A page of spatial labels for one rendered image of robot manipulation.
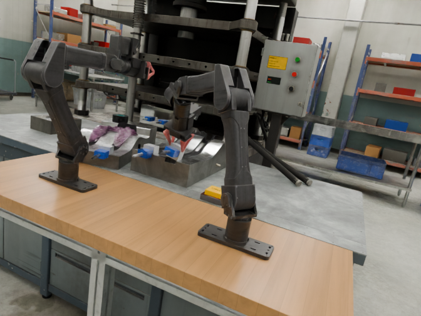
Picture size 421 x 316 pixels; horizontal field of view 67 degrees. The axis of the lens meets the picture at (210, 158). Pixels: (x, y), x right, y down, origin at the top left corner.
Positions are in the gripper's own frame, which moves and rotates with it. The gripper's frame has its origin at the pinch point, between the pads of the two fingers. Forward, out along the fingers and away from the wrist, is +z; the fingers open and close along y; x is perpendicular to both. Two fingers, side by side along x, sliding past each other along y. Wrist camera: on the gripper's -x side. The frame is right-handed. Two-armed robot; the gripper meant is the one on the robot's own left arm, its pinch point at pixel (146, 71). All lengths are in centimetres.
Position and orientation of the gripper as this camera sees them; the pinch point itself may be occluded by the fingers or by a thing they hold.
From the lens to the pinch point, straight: 139.4
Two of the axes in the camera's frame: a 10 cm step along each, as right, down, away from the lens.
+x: -1.8, 9.6, 2.1
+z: 3.9, -1.3, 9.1
